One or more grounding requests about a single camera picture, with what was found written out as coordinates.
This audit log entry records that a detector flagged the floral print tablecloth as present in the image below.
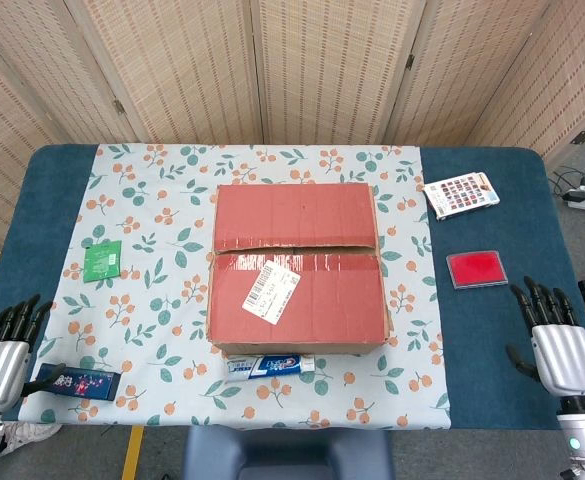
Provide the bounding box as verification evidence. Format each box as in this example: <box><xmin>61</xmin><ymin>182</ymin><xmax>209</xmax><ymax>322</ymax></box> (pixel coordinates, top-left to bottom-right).
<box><xmin>17</xmin><ymin>143</ymin><xmax>452</xmax><ymax>431</ymax></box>

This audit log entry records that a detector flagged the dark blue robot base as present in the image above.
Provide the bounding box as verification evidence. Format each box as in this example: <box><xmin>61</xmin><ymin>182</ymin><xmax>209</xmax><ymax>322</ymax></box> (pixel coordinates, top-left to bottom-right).
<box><xmin>181</xmin><ymin>425</ymin><xmax>396</xmax><ymax>480</ymax></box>

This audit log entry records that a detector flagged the black floor cable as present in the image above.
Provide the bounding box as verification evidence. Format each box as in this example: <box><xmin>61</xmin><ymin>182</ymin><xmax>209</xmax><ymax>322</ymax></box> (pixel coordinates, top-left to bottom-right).
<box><xmin>551</xmin><ymin>167</ymin><xmax>585</xmax><ymax>192</ymax></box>

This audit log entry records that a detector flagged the woven folding screen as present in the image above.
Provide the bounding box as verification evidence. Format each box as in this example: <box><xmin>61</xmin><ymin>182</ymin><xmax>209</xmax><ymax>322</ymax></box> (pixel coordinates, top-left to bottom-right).
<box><xmin>0</xmin><ymin>0</ymin><xmax>585</xmax><ymax>249</ymax></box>

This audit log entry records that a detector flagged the red ink pad case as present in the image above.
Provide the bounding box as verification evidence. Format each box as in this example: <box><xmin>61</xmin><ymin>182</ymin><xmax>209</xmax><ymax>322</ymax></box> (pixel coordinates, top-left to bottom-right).
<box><xmin>445</xmin><ymin>250</ymin><xmax>509</xmax><ymax>290</ymax></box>

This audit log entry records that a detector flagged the colourful patterned card box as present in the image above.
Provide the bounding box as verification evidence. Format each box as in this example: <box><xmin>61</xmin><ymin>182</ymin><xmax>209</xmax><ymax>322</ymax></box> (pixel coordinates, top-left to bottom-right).
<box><xmin>422</xmin><ymin>171</ymin><xmax>501</xmax><ymax>222</ymax></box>

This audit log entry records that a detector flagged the dark blue rectangular box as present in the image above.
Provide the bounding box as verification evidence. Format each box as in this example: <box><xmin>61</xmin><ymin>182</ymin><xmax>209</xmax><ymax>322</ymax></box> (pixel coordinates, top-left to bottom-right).
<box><xmin>34</xmin><ymin>363</ymin><xmax>123</xmax><ymax>402</ymax></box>

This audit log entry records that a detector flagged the blue white toothpaste tube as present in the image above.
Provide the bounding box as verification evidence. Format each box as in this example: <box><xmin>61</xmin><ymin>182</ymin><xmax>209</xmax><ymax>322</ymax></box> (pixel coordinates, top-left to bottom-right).
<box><xmin>223</xmin><ymin>353</ymin><xmax>317</xmax><ymax>384</ymax></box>

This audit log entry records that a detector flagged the green sachet packet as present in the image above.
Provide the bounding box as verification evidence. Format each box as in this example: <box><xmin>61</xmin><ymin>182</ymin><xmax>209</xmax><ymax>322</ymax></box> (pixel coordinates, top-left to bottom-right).
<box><xmin>82</xmin><ymin>239</ymin><xmax>123</xmax><ymax>284</ymax></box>

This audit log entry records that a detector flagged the white sneaker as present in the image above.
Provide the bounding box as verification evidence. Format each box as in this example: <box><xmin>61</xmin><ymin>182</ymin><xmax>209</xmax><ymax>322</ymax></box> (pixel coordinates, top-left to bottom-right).
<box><xmin>1</xmin><ymin>421</ymin><xmax>63</xmax><ymax>455</ymax></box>

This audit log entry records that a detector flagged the cardboard box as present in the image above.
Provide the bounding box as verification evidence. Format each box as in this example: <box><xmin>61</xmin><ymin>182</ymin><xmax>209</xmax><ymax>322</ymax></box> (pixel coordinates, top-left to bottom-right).
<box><xmin>205</xmin><ymin>182</ymin><xmax>395</xmax><ymax>357</ymax></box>

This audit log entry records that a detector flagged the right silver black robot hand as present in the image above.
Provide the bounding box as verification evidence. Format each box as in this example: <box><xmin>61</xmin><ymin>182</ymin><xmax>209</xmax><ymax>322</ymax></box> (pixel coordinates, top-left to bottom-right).
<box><xmin>505</xmin><ymin>276</ymin><xmax>585</xmax><ymax>400</ymax></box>

